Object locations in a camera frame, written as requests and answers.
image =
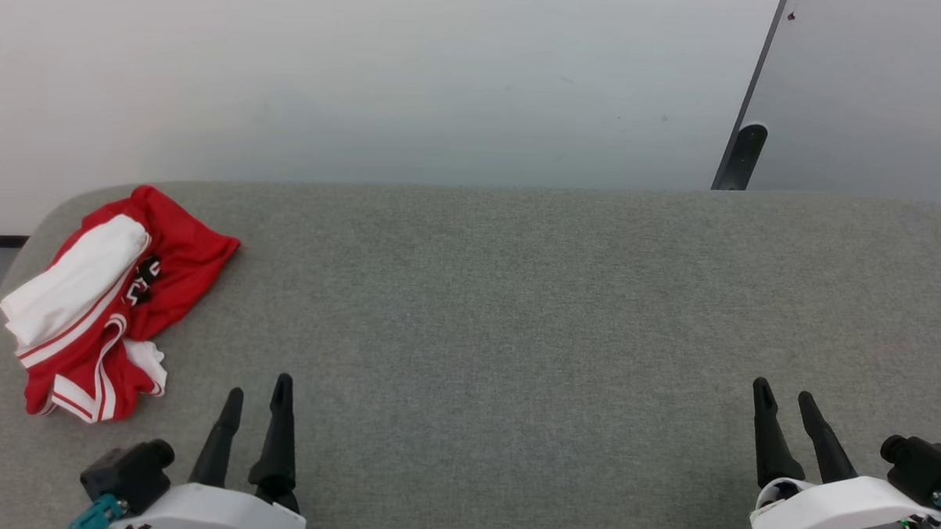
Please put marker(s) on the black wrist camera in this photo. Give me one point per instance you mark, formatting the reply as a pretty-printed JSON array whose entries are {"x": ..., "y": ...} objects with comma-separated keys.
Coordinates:
[
  {"x": 126, "y": 476},
  {"x": 921, "y": 468}
]

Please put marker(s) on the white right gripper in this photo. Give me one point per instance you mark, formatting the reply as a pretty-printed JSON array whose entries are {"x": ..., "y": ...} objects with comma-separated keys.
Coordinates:
[{"x": 838, "y": 508}]

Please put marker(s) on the black partition bracket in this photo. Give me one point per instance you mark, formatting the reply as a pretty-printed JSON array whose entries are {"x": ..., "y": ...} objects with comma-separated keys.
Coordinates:
[{"x": 744, "y": 157}]

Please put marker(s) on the dark partition frame strip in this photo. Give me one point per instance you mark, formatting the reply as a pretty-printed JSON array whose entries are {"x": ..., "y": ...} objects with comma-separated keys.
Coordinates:
[{"x": 759, "y": 71}]

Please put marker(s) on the red and white sports jersey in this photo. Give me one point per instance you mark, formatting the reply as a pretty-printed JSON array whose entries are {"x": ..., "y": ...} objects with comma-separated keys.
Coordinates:
[{"x": 181, "y": 246}]

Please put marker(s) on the grey partition panel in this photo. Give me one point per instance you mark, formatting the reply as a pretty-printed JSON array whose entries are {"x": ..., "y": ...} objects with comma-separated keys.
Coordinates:
[{"x": 875, "y": 98}]

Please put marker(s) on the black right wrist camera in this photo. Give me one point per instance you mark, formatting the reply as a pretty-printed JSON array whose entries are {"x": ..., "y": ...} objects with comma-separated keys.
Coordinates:
[{"x": 921, "y": 468}]

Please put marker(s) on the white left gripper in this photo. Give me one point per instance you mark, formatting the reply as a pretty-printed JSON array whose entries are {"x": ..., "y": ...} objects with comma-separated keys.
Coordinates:
[{"x": 211, "y": 514}]

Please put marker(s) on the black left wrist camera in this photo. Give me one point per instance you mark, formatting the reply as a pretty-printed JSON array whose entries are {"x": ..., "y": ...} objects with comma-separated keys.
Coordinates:
[{"x": 126, "y": 476}]

